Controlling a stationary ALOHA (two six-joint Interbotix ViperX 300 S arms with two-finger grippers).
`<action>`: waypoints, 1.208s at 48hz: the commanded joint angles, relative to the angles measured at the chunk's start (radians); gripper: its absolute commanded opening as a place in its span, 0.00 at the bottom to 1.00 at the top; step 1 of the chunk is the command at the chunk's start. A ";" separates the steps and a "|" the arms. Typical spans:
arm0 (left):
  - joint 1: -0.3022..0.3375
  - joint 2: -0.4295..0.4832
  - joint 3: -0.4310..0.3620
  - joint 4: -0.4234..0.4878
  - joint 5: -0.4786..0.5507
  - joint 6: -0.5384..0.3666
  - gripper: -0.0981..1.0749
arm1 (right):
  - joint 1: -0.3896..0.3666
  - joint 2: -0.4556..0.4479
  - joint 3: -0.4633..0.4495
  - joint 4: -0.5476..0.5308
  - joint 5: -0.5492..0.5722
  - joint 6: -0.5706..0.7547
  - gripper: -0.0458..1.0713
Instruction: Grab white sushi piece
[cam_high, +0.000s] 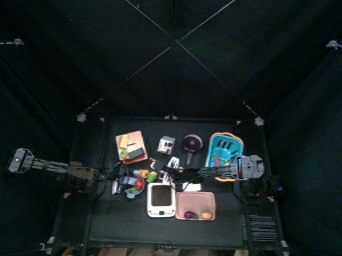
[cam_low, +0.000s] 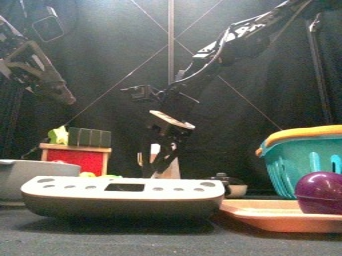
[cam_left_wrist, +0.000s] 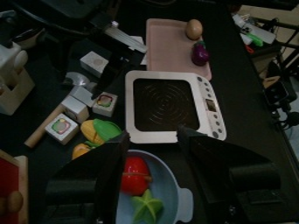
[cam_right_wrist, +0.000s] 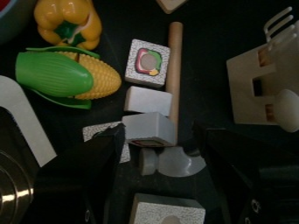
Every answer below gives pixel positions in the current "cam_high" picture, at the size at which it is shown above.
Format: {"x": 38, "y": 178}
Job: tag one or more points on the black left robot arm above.
{"x": 48, "y": 165}

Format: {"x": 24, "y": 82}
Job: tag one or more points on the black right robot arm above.
{"x": 242, "y": 168}

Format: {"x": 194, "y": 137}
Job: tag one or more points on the dark green sushi roll block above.
{"x": 136, "y": 153}

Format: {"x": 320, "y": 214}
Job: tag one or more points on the red toy food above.
{"x": 139, "y": 184}

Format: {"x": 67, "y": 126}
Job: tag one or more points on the orange toy food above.
{"x": 143, "y": 173}

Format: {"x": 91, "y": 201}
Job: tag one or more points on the yellow green toy food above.
{"x": 153, "y": 177}

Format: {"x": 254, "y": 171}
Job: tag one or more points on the small black white device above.
{"x": 166, "y": 145}

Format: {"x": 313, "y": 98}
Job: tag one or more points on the light green toy leaf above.
{"x": 123, "y": 143}

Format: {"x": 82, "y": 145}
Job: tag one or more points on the white kitchen scale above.
{"x": 161, "y": 200}

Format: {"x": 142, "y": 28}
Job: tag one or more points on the small black toy pan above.
{"x": 193, "y": 144}

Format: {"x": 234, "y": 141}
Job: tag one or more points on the teal colander with yellow rim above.
{"x": 225, "y": 150}

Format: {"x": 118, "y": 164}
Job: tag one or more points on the pink plastic tray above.
{"x": 195, "y": 205}

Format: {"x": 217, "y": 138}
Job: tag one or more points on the purple toy ball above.
{"x": 190, "y": 215}

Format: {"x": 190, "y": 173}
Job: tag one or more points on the orange toy ball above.
{"x": 206, "y": 215}

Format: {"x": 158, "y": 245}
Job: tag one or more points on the white text label sticker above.
{"x": 262, "y": 228}

